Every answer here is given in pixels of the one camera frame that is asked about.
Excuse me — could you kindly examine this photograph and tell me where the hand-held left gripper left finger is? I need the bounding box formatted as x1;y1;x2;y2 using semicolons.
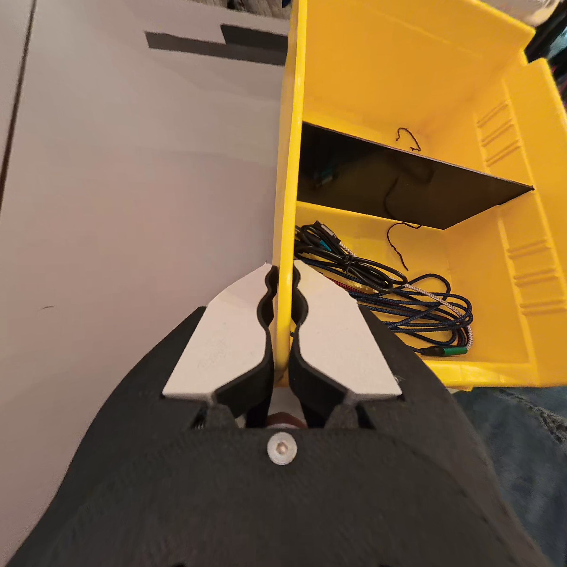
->
162;264;279;428

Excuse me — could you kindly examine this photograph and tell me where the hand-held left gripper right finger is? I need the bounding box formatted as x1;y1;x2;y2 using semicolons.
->
288;259;404;428

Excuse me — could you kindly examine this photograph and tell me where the yellow plastic bin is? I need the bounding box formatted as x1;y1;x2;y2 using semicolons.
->
272;0;567;392

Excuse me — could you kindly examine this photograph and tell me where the black loose thread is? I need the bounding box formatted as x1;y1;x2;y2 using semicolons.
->
386;221;422;272
395;127;421;152

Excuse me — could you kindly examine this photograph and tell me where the person's leg in jeans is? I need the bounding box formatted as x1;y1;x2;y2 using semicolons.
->
452;387;567;567

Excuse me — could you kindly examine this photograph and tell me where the black bundled cable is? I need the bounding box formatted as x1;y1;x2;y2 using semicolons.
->
294;220;408;294

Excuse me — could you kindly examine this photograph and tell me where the blue plug braided cable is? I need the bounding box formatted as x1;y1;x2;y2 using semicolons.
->
346;272;475;359

